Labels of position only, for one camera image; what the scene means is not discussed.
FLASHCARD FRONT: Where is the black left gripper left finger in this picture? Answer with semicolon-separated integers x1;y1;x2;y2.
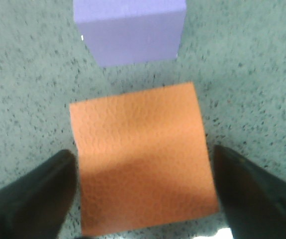
0;149;77;239

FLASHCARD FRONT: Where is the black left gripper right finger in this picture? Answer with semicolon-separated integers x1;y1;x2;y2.
213;145;286;239

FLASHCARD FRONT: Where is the orange foam cube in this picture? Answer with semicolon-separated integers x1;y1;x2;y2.
70;82;219;236

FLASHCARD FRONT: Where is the purple foam cube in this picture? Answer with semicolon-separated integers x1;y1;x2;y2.
73;0;187;67

